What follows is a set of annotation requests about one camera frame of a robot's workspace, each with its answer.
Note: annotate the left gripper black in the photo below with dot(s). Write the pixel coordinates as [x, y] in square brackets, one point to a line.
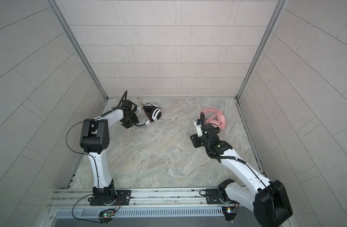
[135, 120]

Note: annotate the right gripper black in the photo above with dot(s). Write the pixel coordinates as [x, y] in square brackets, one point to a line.
[195, 138]

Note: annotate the white black headphones with cable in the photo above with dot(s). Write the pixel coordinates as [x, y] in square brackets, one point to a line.
[153, 113]

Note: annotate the pink headphones with cable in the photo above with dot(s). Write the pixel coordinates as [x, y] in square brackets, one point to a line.
[217, 117]

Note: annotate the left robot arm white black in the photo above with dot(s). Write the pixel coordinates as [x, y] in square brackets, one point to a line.
[94, 141]

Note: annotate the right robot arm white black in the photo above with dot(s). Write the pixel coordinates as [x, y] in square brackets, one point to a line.
[268, 200]

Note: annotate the white vent grille strip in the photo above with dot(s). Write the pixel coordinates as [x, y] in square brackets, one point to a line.
[144, 212]

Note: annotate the right circuit board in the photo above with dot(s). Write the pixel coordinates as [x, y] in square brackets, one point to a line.
[229, 213]

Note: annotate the circuit board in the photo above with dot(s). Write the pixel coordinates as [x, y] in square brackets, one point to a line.
[229, 213]
[107, 214]

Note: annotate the left circuit board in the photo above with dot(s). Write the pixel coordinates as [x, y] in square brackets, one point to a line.
[107, 214]

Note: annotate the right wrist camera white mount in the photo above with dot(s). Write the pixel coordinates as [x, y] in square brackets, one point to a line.
[198, 125]

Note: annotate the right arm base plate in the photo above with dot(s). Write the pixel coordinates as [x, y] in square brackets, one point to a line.
[217, 196]

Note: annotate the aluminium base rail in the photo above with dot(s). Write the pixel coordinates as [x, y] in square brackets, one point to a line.
[149, 197]

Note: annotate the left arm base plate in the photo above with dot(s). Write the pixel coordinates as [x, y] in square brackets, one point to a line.
[119, 197]

